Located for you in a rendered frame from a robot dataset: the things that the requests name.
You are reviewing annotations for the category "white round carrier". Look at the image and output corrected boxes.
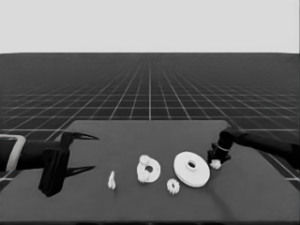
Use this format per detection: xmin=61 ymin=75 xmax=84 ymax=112
xmin=136 ymin=155 xmax=162 ymax=185

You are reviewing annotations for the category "large thick white disc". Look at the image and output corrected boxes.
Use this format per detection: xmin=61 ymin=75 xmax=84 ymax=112
xmin=172 ymin=151 xmax=211 ymax=188

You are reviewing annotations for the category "small white gear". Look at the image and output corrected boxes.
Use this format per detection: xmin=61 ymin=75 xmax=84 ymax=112
xmin=166 ymin=178 xmax=181 ymax=196
xmin=139 ymin=154 xmax=152 ymax=167
xmin=209 ymin=158 xmax=223 ymax=171
xmin=137 ymin=171 xmax=152 ymax=185

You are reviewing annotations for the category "small white T-shaped piece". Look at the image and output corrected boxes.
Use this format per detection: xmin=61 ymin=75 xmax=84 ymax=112
xmin=107 ymin=170 xmax=117 ymax=190

